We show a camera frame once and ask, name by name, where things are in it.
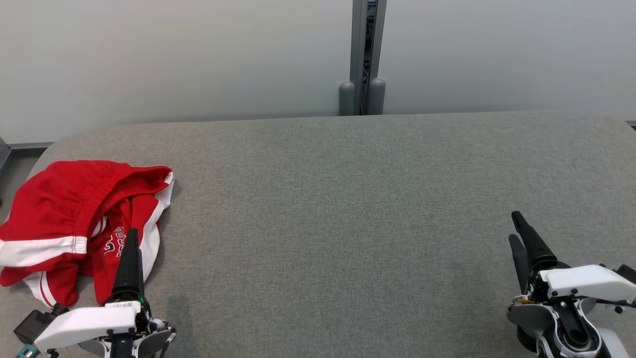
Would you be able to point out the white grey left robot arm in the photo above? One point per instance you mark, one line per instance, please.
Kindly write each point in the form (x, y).
(149, 343)

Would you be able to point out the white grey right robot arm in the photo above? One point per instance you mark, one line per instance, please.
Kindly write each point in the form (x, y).
(534, 318)

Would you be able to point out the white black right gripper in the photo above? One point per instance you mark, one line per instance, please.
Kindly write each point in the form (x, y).
(586, 281)

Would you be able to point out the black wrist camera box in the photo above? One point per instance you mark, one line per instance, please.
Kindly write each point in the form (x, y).
(627, 273)
(35, 323)

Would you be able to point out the grey vertical partition post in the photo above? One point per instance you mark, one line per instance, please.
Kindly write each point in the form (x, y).
(357, 49)

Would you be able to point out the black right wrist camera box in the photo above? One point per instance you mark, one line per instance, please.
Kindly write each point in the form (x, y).
(627, 273)

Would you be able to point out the grey rounded post foot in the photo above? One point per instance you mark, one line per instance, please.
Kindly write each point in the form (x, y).
(376, 97)
(347, 99)

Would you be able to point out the red white sports jersey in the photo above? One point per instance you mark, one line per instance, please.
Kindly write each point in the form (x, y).
(107, 273)

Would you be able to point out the red shorts with white stripes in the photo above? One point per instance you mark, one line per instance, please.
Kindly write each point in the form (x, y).
(54, 199)

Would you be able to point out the grey fabric sofa seat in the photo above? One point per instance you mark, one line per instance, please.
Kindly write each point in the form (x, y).
(348, 223)

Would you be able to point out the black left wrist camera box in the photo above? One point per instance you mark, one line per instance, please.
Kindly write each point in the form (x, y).
(35, 323)

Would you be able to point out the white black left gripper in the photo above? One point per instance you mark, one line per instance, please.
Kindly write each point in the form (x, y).
(84, 323)

